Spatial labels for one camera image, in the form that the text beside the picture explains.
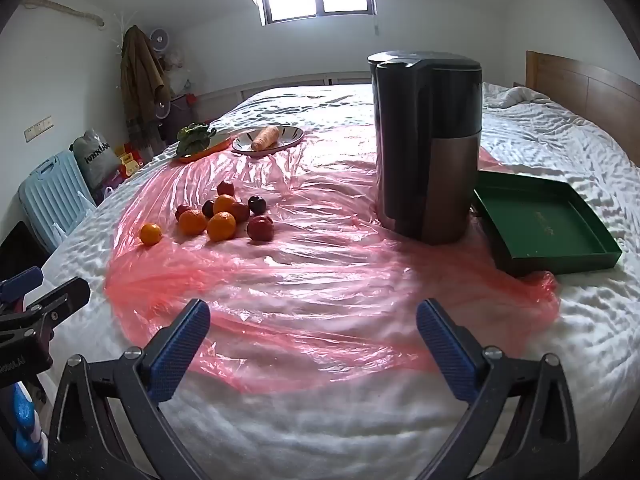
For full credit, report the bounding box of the person's left hand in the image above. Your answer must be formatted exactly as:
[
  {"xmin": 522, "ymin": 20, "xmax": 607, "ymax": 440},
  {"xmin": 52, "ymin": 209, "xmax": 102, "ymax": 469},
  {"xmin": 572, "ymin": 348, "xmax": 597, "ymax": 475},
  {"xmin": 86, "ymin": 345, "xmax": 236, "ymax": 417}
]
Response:
[{"xmin": 10, "ymin": 380, "xmax": 51, "ymax": 473}]

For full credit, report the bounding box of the light blue suitcase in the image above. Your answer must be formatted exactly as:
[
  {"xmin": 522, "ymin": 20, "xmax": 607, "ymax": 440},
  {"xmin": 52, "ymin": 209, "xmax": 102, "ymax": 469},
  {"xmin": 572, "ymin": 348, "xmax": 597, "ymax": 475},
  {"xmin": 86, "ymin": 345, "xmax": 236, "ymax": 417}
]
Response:
[{"xmin": 18, "ymin": 150, "xmax": 97, "ymax": 253}]

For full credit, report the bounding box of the white bed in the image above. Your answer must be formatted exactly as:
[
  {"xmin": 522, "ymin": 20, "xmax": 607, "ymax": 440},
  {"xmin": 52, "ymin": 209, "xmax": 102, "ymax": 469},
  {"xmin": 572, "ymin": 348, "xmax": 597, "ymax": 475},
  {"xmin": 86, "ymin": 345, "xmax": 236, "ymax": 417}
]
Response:
[{"xmin": 30, "ymin": 82, "xmax": 640, "ymax": 480}]

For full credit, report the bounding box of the white patterned plate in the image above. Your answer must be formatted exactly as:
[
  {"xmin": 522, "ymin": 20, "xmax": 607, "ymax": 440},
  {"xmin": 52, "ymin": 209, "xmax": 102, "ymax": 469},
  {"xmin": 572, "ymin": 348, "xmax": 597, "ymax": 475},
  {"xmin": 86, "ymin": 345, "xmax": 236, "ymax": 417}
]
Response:
[{"xmin": 231, "ymin": 124, "xmax": 305, "ymax": 156}]

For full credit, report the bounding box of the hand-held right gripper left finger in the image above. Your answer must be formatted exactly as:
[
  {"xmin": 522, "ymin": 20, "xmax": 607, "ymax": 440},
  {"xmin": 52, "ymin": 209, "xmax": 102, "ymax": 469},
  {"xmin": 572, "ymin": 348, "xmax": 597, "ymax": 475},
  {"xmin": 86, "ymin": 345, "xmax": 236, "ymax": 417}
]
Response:
[{"xmin": 47, "ymin": 299, "xmax": 221, "ymax": 480}]

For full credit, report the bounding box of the pink plastic sheet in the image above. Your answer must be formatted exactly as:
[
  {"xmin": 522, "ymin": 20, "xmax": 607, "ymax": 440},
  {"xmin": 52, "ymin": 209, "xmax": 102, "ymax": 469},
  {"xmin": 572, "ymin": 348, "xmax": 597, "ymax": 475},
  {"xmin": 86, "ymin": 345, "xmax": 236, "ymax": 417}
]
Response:
[{"xmin": 103, "ymin": 122, "xmax": 560, "ymax": 395}]

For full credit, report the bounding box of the green leafy vegetable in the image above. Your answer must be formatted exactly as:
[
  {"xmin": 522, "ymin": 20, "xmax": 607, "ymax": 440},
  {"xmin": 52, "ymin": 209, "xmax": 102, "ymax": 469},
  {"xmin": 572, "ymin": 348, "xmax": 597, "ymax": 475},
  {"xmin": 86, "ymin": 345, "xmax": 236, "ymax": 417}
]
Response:
[{"xmin": 176, "ymin": 122, "xmax": 218, "ymax": 157}]

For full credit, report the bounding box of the wooden headboard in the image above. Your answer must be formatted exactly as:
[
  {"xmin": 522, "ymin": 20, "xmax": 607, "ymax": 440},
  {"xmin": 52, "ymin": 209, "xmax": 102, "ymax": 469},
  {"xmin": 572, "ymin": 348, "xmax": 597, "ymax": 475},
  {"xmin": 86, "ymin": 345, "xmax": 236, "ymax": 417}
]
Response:
[{"xmin": 512, "ymin": 50, "xmax": 640, "ymax": 166}]

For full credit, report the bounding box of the purple storage bin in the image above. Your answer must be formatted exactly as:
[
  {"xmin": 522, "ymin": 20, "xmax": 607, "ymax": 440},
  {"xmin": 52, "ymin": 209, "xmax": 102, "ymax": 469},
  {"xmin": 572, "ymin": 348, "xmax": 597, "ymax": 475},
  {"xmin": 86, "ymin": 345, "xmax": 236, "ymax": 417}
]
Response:
[{"xmin": 167, "ymin": 92, "xmax": 197, "ymax": 123}]

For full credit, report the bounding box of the bed frame rail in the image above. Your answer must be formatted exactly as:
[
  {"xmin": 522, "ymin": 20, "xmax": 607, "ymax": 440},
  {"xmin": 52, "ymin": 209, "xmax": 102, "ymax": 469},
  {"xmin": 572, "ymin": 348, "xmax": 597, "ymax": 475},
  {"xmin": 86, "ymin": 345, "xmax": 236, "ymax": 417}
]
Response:
[{"xmin": 192, "ymin": 71, "xmax": 373, "ymax": 111}]

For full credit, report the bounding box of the carrot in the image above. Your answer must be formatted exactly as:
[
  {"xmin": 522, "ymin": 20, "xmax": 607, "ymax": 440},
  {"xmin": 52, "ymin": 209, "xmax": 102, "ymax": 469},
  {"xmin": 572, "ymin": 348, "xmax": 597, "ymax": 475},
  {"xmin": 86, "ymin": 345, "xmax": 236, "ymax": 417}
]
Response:
[{"xmin": 251, "ymin": 126, "xmax": 281, "ymax": 152}]

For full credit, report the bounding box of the wall socket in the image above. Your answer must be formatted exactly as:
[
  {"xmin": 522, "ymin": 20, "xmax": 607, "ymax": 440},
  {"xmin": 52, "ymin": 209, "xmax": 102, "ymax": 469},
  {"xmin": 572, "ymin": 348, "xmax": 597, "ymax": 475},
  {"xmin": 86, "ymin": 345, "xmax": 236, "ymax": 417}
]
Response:
[{"xmin": 23, "ymin": 116, "xmax": 54, "ymax": 142}]

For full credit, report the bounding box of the crumpled white cloth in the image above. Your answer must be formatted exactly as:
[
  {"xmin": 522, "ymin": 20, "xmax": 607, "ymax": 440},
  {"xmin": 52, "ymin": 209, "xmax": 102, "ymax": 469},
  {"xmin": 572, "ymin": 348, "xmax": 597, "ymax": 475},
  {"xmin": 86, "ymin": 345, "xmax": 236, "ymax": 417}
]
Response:
[{"xmin": 482, "ymin": 85, "xmax": 551, "ymax": 109}]

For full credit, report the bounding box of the wooden branch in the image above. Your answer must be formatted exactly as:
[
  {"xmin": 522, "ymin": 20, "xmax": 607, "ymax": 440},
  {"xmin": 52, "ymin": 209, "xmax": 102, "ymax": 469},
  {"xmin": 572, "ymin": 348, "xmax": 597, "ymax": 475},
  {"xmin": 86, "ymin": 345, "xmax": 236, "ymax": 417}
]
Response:
[{"xmin": 22, "ymin": 0, "xmax": 106, "ymax": 31}]

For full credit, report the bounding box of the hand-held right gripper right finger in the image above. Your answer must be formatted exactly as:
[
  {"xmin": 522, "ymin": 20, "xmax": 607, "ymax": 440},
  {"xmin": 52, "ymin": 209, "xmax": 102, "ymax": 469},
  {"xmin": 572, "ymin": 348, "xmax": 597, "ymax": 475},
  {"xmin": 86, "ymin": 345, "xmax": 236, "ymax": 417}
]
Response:
[{"xmin": 415, "ymin": 299, "xmax": 581, "ymax": 480}]

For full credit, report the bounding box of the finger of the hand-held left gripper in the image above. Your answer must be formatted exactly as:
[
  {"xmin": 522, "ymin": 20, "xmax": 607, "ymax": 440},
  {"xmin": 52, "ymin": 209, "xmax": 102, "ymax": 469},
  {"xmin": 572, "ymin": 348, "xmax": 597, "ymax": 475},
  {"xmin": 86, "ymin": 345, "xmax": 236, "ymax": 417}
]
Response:
[
  {"xmin": 0, "ymin": 266, "xmax": 44, "ymax": 311},
  {"xmin": 0, "ymin": 276, "xmax": 92, "ymax": 347}
]

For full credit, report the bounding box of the orange plate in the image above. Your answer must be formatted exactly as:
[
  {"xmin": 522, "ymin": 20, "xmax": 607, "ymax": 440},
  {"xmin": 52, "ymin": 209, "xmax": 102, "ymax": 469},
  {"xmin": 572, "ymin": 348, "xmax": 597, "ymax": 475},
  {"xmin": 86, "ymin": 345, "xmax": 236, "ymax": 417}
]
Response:
[{"xmin": 172, "ymin": 130, "xmax": 236, "ymax": 162}]

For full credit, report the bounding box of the grey bag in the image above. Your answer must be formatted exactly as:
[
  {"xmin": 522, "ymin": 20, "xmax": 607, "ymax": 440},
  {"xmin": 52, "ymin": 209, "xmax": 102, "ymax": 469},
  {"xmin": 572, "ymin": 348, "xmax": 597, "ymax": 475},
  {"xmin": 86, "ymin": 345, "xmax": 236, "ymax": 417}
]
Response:
[{"xmin": 70, "ymin": 129, "xmax": 121, "ymax": 192}]

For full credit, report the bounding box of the dark flat object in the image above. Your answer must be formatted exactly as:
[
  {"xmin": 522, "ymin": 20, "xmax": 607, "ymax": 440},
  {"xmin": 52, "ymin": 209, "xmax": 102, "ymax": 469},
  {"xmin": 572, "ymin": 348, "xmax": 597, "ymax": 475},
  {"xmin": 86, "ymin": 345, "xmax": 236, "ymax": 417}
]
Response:
[{"xmin": 0, "ymin": 220, "xmax": 48, "ymax": 281}]

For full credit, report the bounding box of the dark brown juicer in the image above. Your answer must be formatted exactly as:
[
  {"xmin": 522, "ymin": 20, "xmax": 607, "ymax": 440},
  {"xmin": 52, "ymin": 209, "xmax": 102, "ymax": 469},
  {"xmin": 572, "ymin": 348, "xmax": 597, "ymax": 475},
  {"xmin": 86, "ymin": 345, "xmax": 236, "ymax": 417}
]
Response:
[{"xmin": 367, "ymin": 50, "xmax": 484, "ymax": 247}]

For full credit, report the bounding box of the green tray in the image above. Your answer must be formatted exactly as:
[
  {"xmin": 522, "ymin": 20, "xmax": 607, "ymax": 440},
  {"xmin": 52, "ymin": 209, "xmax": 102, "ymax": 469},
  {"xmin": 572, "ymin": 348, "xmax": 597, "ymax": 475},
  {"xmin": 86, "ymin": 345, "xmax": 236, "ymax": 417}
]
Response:
[{"xmin": 471, "ymin": 169, "xmax": 624, "ymax": 277}]

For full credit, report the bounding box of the yellow toy box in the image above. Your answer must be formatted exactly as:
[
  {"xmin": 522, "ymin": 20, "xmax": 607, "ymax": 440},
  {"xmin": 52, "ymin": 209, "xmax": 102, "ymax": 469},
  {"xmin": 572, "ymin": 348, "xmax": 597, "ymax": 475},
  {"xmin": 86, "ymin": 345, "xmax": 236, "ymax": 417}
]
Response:
[{"xmin": 115, "ymin": 142, "xmax": 143, "ymax": 178}]

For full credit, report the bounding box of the brown coat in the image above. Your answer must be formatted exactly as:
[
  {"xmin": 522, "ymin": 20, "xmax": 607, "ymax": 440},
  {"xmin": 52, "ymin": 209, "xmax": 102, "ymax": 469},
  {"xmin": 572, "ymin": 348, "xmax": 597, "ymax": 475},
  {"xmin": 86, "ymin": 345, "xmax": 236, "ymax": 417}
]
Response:
[{"xmin": 120, "ymin": 25, "xmax": 168, "ymax": 133}]

